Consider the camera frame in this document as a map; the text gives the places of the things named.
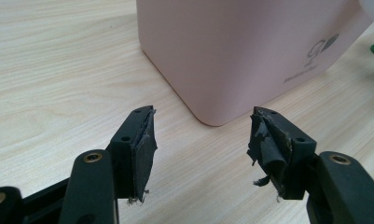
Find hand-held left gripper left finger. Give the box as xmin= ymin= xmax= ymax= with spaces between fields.
xmin=106 ymin=105 xmax=159 ymax=205

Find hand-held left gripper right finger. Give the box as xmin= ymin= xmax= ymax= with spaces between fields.
xmin=245 ymin=105 xmax=318 ymax=201

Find pink plastic box with lid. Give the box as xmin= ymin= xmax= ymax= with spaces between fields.
xmin=136 ymin=0 xmax=374 ymax=127

